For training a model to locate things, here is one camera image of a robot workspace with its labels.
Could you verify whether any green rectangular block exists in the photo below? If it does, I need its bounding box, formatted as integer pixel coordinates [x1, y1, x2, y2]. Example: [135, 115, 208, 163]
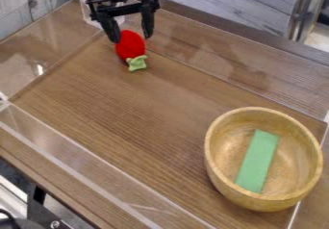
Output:
[235, 129, 279, 193]

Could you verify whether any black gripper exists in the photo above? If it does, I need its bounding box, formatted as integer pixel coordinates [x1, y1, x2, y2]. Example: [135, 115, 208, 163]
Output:
[85, 0, 159, 43]

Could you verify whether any red plush strawberry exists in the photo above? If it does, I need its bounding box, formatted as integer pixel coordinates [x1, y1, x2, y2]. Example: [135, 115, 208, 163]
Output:
[115, 30, 148, 72]

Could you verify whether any black table leg clamp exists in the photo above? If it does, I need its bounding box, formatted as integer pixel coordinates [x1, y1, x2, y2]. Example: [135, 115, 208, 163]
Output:
[0, 187, 73, 229]

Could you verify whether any wooden bowl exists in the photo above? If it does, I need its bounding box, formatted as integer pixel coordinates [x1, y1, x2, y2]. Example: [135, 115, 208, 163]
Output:
[204, 107, 323, 212]

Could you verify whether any clear acrylic tray wall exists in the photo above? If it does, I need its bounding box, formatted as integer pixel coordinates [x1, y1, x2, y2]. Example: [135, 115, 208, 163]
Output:
[0, 93, 214, 229]

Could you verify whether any metal stand in background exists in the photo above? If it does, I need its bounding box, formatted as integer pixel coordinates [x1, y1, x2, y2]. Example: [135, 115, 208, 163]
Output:
[286, 0, 323, 43]

